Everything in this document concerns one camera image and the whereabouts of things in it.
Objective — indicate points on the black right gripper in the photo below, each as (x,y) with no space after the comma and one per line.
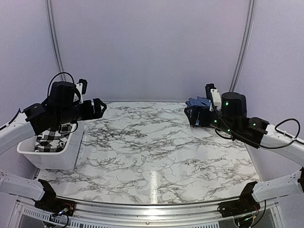
(204,110)

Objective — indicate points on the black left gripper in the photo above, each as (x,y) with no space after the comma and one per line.
(89,114)

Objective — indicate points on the black white checkered shirt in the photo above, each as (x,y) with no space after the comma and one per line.
(53,140)

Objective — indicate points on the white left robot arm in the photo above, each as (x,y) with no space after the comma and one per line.
(63,105)

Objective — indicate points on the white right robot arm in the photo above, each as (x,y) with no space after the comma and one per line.
(227,113)

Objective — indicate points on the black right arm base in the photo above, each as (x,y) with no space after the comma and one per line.
(244,204)

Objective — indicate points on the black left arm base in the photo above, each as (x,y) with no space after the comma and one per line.
(50,202)

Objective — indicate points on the folded blue checkered shirt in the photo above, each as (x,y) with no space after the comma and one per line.
(199,101)

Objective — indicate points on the white plastic bin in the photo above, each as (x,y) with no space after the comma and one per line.
(64,160)

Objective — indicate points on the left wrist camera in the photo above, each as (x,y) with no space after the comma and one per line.
(82,87)

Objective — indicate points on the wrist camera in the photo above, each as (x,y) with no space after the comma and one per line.
(82,87)
(213,95)

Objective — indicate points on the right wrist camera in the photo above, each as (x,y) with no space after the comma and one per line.
(213,95)

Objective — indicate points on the aluminium front frame rail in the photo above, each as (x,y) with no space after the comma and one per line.
(90,214)

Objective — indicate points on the right aluminium wall post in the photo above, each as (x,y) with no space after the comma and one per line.
(244,44)

